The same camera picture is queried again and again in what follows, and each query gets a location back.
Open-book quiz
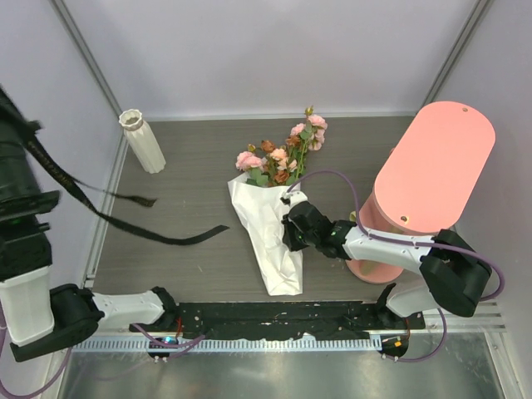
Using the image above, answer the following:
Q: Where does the pink tiered shelf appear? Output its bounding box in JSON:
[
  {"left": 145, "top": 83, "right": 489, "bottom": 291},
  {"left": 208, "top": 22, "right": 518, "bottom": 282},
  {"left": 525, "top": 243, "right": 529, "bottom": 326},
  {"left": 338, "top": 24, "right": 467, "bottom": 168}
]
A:
[{"left": 347, "top": 100, "right": 497, "bottom": 285}]

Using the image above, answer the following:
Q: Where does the white slotted cable duct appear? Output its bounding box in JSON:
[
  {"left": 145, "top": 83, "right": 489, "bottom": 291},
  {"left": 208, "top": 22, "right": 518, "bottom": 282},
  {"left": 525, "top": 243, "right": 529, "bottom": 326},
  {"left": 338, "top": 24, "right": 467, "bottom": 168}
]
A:
[{"left": 73, "top": 334, "right": 382, "bottom": 353}]

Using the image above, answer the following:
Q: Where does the white ribbed vase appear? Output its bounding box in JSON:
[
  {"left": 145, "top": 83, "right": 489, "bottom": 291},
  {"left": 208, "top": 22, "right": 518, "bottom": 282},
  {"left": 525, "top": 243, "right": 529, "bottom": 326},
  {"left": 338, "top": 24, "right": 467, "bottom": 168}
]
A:
[{"left": 119, "top": 109, "right": 166, "bottom": 174}]

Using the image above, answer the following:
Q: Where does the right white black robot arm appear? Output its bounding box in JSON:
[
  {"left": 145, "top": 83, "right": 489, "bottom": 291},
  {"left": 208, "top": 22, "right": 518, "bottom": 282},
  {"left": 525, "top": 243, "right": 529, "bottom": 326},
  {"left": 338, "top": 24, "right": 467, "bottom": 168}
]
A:
[{"left": 282, "top": 199, "right": 492, "bottom": 328}]

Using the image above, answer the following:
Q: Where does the white wrapping paper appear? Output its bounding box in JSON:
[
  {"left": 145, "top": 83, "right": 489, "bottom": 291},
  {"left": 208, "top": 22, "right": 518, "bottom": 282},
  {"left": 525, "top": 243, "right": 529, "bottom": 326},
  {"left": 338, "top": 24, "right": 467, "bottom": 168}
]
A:
[{"left": 228, "top": 173, "right": 303, "bottom": 296}]

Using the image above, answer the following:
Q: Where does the aluminium frame post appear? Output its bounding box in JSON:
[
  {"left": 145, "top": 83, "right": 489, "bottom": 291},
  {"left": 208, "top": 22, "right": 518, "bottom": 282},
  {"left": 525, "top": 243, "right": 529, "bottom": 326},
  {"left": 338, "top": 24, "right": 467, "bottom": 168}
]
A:
[{"left": 52, "top": 0, "right": 124, "bottom": 121}]

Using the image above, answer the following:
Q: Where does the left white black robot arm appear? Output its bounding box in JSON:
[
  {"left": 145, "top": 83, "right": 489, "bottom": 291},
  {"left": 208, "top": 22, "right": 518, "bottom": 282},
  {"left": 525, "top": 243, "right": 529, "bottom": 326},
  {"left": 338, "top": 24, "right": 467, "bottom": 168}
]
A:
[{"left": 1, "top": 93, "right": 177, "bottom": 362}]

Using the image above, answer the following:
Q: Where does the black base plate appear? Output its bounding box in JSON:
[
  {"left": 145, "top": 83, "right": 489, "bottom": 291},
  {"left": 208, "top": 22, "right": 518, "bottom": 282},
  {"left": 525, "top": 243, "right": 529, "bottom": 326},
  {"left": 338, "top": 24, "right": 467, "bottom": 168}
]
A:
[{"left": 141, "top": 301, "right": 426, "bottom": 341}]

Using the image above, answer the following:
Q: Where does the pink artificial flower bunch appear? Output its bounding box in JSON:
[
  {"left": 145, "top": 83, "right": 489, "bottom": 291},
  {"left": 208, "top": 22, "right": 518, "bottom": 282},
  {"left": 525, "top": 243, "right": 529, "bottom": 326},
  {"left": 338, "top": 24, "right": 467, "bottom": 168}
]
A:
[{"left": 235, "top": 106, "right": 328, "bottom": 188}]

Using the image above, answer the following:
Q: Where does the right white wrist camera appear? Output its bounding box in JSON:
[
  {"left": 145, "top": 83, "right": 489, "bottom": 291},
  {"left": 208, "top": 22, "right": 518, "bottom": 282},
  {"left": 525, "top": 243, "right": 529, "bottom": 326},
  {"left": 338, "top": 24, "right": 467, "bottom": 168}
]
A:
[{"left": 281, "top": 190, "right": 308, "bottom": 208}]

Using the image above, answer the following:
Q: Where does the black ribbon gold lettering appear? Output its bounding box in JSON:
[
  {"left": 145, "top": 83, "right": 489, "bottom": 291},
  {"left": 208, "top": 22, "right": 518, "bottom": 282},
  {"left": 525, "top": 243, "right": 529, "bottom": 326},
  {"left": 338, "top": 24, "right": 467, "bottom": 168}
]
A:
[{"left": 15, "top": 122, "right": 229, "bottom": 246}]

